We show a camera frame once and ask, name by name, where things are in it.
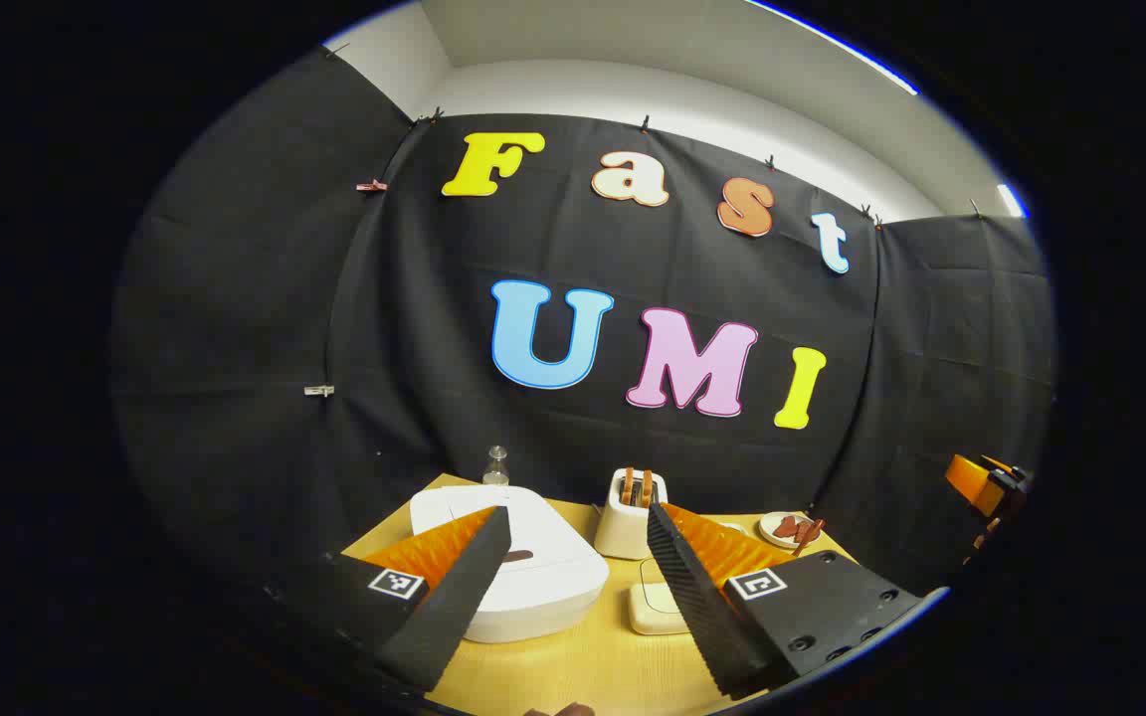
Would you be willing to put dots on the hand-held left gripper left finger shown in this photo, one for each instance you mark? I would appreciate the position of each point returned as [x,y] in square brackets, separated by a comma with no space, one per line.
[454,597]

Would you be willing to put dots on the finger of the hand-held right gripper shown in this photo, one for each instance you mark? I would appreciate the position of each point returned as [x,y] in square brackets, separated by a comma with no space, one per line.
[971,477]

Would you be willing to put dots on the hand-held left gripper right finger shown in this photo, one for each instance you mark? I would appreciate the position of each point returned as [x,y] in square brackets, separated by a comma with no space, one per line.
[692,607]

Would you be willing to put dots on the white rice cooker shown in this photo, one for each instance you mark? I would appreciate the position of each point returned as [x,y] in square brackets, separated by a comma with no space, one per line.
[553,582]

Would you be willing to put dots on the clear glass dish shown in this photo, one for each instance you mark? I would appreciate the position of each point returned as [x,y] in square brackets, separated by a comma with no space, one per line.
[655,609]

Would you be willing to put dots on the white toaster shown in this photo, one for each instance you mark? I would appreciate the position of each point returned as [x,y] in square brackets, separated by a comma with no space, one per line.
[621,527]

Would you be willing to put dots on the round white plate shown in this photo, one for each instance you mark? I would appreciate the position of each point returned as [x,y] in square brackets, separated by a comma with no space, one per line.
[768,529]

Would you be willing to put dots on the red meat slice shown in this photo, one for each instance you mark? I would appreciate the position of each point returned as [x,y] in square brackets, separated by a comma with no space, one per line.
[804,532]
[785,528]

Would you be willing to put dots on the toasted bread slice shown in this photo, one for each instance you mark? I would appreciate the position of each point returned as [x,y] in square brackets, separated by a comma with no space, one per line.
[647,487]
[628,485]

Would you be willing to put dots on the small glass bottle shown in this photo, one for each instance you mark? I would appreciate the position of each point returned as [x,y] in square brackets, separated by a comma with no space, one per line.
[496,467]

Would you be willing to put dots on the black backdrop cloth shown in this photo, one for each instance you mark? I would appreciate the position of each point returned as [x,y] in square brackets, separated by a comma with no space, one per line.
[573,249]

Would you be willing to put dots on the pink cloth clip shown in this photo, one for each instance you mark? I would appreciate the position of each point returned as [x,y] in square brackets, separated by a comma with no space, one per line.
[371,186]

